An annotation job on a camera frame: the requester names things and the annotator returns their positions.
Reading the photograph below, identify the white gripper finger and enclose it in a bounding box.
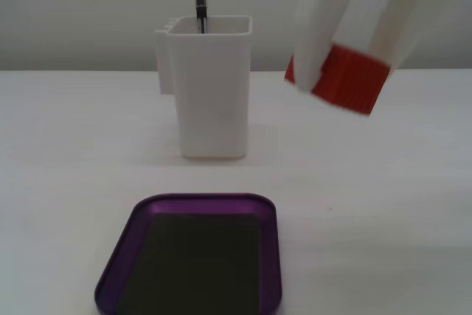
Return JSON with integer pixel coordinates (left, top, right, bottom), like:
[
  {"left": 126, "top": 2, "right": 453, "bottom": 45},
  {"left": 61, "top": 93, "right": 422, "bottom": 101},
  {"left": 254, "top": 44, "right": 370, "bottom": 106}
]
[
  {"left": 293, "top": 0, "right": 369, "bottom": 94},
  {"left": 333, "top": 0, "right": 443, "bottom": 69}
]

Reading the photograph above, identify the red cube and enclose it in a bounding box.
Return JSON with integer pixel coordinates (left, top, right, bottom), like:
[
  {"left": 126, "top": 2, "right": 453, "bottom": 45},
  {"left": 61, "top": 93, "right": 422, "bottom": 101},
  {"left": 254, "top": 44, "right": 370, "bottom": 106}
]
[{"left": 283, "top": 43, "right": 392, "bottom": 116}]

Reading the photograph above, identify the white plastic box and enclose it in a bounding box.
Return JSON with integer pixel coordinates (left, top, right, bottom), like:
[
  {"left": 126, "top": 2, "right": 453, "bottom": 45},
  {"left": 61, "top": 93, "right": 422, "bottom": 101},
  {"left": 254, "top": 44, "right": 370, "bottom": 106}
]
[{"left": 154, "top": 15, "right": 253, "bottom": 162}]

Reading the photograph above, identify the purple tray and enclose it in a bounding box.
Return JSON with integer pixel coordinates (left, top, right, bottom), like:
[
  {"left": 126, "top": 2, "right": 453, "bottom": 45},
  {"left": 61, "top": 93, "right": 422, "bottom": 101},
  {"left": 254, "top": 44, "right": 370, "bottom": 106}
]
[{"left": 94, "top": 192, "right": 284, "bottom": 315}]

